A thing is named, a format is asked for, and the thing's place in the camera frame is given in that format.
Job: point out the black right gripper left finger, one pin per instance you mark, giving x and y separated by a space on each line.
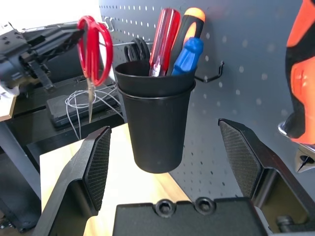
73 184

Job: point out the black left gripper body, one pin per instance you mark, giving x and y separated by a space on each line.
14 59

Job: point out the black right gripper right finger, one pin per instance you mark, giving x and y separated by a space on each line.
268 177

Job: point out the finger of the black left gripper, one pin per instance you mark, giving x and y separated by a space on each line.
59 40

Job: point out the orange black needle-nose pliers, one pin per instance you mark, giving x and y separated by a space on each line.
300 73

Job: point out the grey perforated pegboard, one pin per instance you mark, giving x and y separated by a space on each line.
246 61

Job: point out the silver scissors peg hook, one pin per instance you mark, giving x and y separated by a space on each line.
118 43

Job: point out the black side table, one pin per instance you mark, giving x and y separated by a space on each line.
22 147

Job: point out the black plastic tool case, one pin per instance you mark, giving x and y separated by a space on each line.
59 110

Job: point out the black plastic cup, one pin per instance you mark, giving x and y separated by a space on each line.
157 123

